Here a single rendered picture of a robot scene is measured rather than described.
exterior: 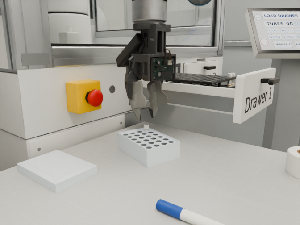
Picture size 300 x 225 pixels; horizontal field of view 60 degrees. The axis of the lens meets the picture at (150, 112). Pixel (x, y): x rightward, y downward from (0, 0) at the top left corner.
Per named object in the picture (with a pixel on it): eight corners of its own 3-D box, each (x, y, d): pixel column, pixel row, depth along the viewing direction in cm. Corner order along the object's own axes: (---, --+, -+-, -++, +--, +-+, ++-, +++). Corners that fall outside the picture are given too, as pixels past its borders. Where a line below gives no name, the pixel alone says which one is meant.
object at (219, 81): (236, 78, 81) (236, 76, 81) (212, 85, 68) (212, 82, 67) (231, 78, 82) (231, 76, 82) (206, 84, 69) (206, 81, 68)
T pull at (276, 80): (279, 82, 69) (280, 77, 69) (272, 85, 63) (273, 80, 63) (265, 81, 71) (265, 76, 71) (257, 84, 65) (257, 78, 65)
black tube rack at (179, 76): (235, 97, 82) (236, 76, 81) (210, 106, 69) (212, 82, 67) (175, 89, 96) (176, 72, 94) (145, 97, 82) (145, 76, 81)
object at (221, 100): (264, 98, 81) (267, 79, 79) (235, 115, 61) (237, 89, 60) (160, 87, 105) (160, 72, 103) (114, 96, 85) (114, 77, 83)
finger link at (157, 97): (163, 122, 59) (159, 82, 56) (149, 116, 64) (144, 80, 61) (174, 118, 61) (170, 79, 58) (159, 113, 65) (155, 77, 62)
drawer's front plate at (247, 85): (272, 103, 81) (276, 68, 79) (239, 124, 59) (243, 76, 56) (266, 102, 82) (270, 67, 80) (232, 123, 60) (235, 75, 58)
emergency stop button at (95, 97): (105, 105, 61) (104, 89, 60) (92, 108, 58) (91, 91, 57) (97, 103, 63) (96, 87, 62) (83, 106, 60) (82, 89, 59)
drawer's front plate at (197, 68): (217, 84, 125) (218, 60, 122) (186, 92, 102) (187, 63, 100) (214, 83, 126) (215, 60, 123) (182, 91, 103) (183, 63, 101)
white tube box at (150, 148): (180, 157, 55) (180, 141, 54) (147, 168, 51) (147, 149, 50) (147, 141, 65) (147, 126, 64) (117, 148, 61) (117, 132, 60)
